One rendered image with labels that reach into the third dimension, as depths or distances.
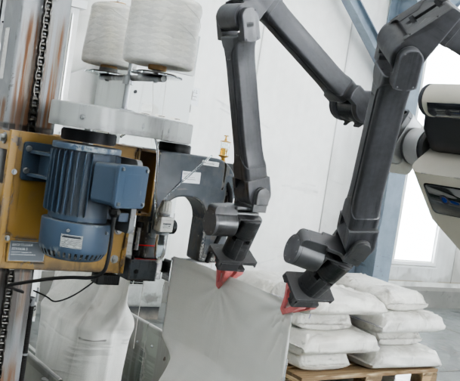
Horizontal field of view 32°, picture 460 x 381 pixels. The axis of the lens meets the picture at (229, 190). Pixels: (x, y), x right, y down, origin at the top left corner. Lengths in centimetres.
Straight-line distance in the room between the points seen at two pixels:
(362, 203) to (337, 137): 626
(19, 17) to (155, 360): 130
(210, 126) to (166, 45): 507
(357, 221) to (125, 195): 50
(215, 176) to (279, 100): 517
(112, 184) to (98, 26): 52
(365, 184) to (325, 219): 630
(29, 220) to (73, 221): 19
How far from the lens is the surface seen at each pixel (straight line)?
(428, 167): 186
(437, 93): 170
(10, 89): 189
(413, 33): 127
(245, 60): 170
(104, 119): 168
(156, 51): 176
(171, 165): 201
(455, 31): 130
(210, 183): 207
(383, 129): 136
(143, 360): 280
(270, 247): 735
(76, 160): 170
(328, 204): 771
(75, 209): 171
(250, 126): 172
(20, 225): 187
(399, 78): 128
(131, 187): 168
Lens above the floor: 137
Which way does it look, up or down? 3 degrees down
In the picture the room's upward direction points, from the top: 9 degrees clockwise
